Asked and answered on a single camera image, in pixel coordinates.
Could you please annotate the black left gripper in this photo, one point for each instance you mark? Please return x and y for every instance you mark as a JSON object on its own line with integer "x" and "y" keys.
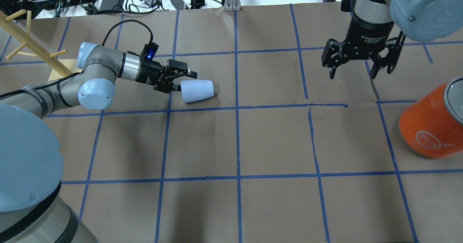
{"x": 149, "y": 72}

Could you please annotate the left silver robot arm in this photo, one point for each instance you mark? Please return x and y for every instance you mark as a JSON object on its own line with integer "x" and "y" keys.
{"x": 32, "y": 210}

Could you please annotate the wooden mug tree stand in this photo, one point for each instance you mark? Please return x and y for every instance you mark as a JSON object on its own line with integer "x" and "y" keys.
{"x": 30, "y": 47}

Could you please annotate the orange cylindrical container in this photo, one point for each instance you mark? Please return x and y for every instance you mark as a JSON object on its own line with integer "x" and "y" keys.
{"x": 433, "y": 125}

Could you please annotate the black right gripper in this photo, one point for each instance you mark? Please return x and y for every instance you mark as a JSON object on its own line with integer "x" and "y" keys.
{"x": 368, "y": 36}

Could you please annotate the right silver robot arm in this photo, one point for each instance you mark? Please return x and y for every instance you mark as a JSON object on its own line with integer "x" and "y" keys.
{"x": 419, "y": 20}

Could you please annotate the light blue paper cup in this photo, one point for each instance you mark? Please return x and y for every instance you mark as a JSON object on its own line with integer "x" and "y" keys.
{"x": 196, "y": 90}

